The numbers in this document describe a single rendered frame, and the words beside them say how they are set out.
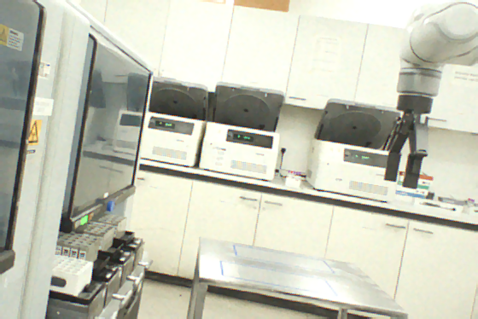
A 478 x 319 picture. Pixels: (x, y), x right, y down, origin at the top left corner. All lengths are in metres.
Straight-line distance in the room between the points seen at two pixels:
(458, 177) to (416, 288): 1.09
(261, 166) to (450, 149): 1.66
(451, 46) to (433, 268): 2.81
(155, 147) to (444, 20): 2.66
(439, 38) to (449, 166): 3.34
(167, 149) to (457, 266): 2.17
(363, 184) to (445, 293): 0.93
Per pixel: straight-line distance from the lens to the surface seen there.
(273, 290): 1.39
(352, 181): 3.46
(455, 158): 4.33
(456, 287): 3.81
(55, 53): 0.89
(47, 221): 0.99
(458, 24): 1.01
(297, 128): 3.99
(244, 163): 3.36
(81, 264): 1.19
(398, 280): 3.67
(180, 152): 3.38
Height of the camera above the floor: 1.26
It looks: 3 degrees down
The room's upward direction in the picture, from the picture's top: 9 degrees clockwise
